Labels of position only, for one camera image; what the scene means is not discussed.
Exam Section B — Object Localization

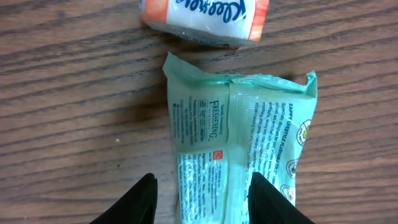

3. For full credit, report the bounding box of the green wet wipes packet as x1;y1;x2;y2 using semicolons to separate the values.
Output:
163;54;318;223

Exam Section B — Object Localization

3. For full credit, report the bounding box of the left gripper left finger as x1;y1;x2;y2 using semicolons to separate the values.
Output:
90;173;158;224

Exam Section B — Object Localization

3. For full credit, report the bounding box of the orange tissue packet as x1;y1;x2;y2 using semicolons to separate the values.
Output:
139;0;269;47

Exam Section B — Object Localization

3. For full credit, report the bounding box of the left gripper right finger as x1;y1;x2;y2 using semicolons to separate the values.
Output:
248;172;315;224

